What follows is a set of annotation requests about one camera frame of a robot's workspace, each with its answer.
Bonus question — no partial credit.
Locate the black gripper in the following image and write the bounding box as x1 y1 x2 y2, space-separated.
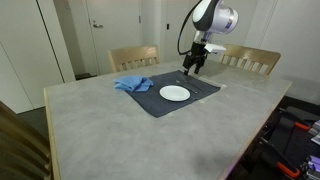
182 41 210 77

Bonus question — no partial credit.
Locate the silver metal fork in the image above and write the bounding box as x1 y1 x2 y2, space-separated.
178 74 203 92
174 79 199 95

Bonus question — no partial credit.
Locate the white round plate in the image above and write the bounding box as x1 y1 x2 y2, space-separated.
159 85 191 102

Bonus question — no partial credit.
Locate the dark blue cloth placemat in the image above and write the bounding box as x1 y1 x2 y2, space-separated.
113 69 222 118

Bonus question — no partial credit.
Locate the light blue crumpled cloth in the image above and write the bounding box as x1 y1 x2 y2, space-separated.
113 75 155 93

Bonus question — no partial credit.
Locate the light wooden slat-back chair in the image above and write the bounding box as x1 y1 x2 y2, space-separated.
0 99 55 180
107 44 161 74
219 43 282 76

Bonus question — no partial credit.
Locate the black flat panel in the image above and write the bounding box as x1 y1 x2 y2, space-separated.
285 105 320 123

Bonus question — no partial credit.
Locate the black perforated mounting board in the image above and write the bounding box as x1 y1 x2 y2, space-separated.
264 114 320 174

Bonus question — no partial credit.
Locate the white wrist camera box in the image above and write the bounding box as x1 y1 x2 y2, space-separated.
203 42 227 55

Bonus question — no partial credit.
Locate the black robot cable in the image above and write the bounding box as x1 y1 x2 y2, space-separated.
176 0 204 57

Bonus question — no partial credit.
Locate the silver lever door handle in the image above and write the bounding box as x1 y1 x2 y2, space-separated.
92 21 105 30

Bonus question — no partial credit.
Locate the black clamp orange handle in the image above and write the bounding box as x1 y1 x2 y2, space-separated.
256 136 301 180
278 109 313 133

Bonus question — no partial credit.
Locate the aluminium extrusion rail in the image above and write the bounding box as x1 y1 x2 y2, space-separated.
299 154 320 180
308 119 320 146

